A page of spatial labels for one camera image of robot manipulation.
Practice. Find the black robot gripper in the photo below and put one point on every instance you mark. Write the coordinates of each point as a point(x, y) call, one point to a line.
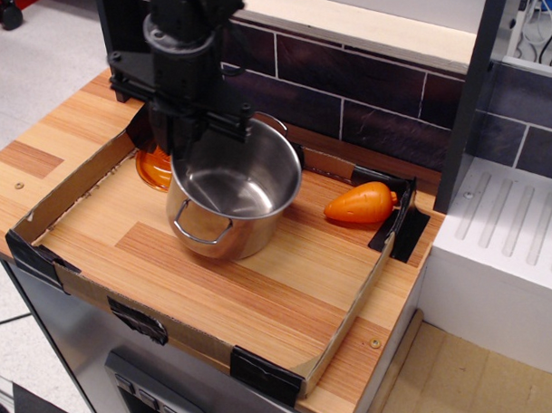
point(191, 94)

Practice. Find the stainless steel pot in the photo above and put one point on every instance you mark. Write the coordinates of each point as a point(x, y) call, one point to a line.
point(226, 196)

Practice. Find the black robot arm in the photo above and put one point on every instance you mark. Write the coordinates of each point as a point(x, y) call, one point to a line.
point(203, 12)

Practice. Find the orange plastic lid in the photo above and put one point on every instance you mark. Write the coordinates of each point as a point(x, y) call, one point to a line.
point(154, 167)

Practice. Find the black caster wheel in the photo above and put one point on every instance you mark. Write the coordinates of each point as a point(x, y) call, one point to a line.
point(11, 16)

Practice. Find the orange plastic toy carrot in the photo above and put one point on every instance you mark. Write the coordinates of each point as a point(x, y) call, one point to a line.
point(372, 202)

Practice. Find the light wooden shelf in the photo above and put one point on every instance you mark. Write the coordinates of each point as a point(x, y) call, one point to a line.
point(390, 35)

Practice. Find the grey oven control panel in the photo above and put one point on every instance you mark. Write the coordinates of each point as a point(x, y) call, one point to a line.
point(141, 393)

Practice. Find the white ridged drainboard sink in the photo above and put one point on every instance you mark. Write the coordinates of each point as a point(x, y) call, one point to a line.
point(489, 276)

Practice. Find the dark grey left post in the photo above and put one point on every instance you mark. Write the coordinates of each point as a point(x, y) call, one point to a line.
point(128, 53)

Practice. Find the dark grey post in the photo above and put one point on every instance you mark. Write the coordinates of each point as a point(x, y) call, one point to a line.
point(491, 45)
point(128, 53)

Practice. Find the dark grey right post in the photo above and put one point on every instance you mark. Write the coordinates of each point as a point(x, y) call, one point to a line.
point(491, 45)

